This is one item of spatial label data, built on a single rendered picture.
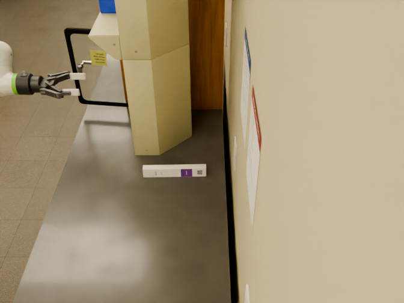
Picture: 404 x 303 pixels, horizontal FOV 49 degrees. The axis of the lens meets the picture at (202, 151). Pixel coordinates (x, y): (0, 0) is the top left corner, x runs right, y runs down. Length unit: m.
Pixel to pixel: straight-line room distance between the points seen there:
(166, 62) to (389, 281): 1.58
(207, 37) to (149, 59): 0.44
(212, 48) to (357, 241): 1.83
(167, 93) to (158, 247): 0.64
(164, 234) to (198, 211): 0.17
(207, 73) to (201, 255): 0.95
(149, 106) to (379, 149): 1.59
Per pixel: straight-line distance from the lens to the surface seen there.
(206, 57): 2.13
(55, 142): 3.79
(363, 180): 0.32
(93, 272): 1.60
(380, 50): 0.29
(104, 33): 1.74
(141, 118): 1.88
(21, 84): 2.04
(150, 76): 1.77
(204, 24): 2.06
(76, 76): 2.07
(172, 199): 1.78
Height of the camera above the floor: 2.20
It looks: 39 degrees down
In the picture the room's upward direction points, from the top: 1 degrees counter-clockwise
